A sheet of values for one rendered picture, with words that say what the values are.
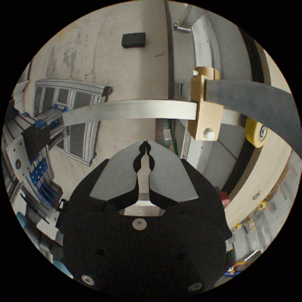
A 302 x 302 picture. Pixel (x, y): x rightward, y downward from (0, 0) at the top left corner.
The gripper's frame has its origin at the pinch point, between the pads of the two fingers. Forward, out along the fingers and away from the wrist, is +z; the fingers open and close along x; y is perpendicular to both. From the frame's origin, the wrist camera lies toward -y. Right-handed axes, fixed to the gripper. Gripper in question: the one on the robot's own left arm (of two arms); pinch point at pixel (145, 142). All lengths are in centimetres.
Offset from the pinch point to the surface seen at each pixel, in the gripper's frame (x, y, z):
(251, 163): 27.7, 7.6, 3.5
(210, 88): 9.0, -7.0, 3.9
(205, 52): 22.7, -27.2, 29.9
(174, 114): 4.3, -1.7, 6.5
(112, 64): -36, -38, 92
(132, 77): -16, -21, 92
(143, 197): -1.7, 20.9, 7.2
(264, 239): 336, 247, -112
